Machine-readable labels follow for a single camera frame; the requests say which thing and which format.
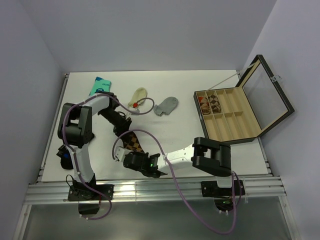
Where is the teal patterned sock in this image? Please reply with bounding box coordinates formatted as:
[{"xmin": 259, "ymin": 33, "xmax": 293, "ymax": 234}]
[{"xmin": 89, "ymin": 76, "xmax": 112, "ymax": 96}]

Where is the cream ankle sock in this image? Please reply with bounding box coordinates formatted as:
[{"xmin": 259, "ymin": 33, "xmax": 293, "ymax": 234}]
[{"xmin": 127, "ymin": 87, "xmax": 148, "ymax": 109}]

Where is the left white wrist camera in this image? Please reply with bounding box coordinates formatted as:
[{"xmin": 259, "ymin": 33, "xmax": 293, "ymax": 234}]
[{"xmin": 128, "ymin": 107, "xmax": 140, "ymax": 116}]

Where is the black compartment storage box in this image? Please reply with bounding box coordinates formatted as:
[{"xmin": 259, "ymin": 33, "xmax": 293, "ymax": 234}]
[{"xmin": 193, "ymin": 54, "xmax": 295, "ymax": 145}]

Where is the rolled brown argyle sock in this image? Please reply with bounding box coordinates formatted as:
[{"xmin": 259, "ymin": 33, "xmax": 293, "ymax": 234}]
[{"xmin": 208, "ymin": 94, "xmax": 222, "ymax": 114}]

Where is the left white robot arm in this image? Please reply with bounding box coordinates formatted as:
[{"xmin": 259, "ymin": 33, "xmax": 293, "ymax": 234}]
[{"xmin": 57, "ymin": 91, "xmax": 132, "ymax": 200}]

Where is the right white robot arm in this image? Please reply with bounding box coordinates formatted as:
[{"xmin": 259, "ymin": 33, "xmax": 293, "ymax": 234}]
[{"xmin": 115, "ymin": 137, "xmax": 234, "ymax": 195}]

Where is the brown argyle sock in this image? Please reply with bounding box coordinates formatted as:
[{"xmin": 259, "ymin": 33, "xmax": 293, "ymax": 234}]
[
  {"xmin": 121, "ymin": 132, "xmax": 144, "ymax": 153},
  {"xmin": 208, "ymin": 94, "xmax": 222, "ymax": 114}
]

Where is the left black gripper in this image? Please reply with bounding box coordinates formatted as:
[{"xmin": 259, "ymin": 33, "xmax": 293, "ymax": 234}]
[{"xmin": 98, "ymin": 107, "xmax": 132, "ymax": 144}]

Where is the black blue sock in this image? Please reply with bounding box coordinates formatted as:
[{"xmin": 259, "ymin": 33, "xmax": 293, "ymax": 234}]
[{"xmin": 56, "ymin": 144, "xmax": 74, "ymax": 170}]

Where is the aluminium frame rail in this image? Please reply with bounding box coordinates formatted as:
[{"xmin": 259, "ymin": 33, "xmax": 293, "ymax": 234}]
[{"xmin": 23, "ymin": 176, "xmax": 286, "ymax": 205}]

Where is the grey ankle sock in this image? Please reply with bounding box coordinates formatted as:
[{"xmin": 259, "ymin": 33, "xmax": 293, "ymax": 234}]
[{"xmin": 153, "ymin": 96, "xmax": 179, "ymax": 117}]

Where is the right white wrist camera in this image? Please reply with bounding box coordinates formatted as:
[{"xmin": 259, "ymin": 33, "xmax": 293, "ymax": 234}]
[{"xmin": 114, "ymin": 146, "xmax": 131, "ymax": 162}]

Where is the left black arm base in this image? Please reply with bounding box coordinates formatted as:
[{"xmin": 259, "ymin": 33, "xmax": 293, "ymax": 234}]
[{"xmin": 65, "ymin": 174, "xmax": 114, "ymax": 217}]

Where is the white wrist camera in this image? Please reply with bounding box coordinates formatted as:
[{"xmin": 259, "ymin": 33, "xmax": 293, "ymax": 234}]
[
  {"xmin": 128, "ymin": 107, "xmax": 140, "ymax": 116},
  {"xmin": 114, "ymin": 146, "xmax": 131, "ymax": 162}
]

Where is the rolled orange argyle sock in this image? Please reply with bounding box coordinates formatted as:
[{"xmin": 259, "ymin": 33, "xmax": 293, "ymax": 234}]
[{"xmin": 198, "ymin": 96, "xmax": 211, "ymax": 115}]

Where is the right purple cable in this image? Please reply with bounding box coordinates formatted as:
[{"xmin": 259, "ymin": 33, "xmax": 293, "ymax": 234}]
[{"xmin": 112, "ymin": 129, "xmax": 240, "ymax": 235}]

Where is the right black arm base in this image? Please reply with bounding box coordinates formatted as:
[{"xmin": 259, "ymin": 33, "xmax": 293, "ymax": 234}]
[{"xmin": 200, "ymin": 180, "xmax": 246, "ymax": 212}]

